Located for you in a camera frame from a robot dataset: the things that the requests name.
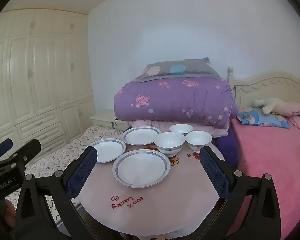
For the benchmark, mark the cream wardrobe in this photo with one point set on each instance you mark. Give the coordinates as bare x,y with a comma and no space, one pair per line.
40,67

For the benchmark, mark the round pink printed table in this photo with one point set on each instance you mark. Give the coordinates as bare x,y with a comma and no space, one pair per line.
152,205

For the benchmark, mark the blue cartoon pillow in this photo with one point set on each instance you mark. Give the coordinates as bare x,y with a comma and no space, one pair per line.
255,117

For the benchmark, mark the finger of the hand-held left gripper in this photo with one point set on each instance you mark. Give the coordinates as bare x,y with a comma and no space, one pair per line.
1,148
28,151

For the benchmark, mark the dark purple cloth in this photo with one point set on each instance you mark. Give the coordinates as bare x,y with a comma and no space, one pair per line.
227,150

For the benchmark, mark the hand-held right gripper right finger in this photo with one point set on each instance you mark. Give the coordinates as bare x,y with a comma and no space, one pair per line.
215,175

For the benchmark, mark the white plate with grey rim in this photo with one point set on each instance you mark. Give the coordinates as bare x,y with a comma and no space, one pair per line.
140,135
140,167
107,150

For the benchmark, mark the white bowl with grey band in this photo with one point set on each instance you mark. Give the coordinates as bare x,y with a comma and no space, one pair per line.
198,140
168,142
181,128

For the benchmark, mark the purple floral quilt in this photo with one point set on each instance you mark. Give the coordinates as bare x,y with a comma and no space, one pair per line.
177,100

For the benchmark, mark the cream bed headboard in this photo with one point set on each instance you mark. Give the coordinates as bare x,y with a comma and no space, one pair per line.
265,87

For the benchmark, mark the grey floral pillow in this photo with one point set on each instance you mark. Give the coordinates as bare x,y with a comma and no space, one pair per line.
165,70

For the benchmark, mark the cream plush toy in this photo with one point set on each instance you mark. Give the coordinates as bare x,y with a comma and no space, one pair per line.
285,106

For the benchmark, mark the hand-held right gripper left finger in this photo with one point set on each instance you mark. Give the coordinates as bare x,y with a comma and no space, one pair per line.
82,172

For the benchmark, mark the cream nightstand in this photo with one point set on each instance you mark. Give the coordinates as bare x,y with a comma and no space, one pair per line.
102,118

